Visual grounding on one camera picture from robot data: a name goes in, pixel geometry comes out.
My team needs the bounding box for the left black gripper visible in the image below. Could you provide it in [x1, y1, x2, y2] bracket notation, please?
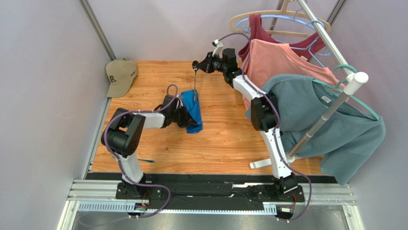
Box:
[171, 104, 198, 128]

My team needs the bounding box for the blue cloth napkin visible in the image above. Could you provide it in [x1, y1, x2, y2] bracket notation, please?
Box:
[181, 90, 203, 134]

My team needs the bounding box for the black spoon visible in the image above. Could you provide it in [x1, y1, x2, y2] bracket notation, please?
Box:
[192, 60, 199, 102]

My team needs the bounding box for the black fork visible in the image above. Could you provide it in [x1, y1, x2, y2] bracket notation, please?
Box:
[138, 159, 155, 163]

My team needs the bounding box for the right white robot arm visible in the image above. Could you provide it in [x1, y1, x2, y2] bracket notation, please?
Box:
[192, 52, 298, 194]

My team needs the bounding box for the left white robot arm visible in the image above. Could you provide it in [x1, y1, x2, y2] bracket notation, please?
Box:
[101, 99, 203, 190]

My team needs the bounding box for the salmon pink t-shirt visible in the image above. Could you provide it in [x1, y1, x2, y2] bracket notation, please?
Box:
[240, 39, 348, 111]

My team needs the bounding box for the beige baseball cap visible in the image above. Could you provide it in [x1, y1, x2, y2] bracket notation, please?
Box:
[105, 58, 137, 98]

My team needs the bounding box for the maroon tank top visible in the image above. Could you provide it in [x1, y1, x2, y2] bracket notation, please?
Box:
[245, 14, 326, 61]

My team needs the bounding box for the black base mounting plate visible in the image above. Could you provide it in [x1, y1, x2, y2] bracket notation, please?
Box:
[85, 172, 307, 208]

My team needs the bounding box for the teal t-shirt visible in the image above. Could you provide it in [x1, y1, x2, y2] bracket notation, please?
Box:
[262, 74, 386, 185]

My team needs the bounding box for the light blue hanger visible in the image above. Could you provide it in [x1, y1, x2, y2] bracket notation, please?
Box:
[234, 14, 339, 68]

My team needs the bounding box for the beige wooden hanger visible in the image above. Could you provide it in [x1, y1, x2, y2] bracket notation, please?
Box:
[228, 0, 332, 38]

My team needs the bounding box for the teal green hanger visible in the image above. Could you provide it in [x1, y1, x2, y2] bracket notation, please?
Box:
[313, 64, 380, 120]

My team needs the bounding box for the metal clothes rack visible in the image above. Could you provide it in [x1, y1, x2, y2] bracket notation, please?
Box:
[249, 0, 369, 170]

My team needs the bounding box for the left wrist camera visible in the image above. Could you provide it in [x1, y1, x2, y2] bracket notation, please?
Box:
[154, 95, 183, 113]

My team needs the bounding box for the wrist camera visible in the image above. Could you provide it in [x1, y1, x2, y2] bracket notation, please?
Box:
[211, 39, 237, 64]
[154, 95, 183, 113]

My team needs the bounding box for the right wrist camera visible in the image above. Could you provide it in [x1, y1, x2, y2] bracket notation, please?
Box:
[211, 39, 237, 64]

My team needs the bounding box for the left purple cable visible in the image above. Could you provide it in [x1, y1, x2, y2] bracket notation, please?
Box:
[78, 84, 179, 224]

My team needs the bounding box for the aluminium frame rail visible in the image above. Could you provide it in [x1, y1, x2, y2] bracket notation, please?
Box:
[67, 180, 361, 222]

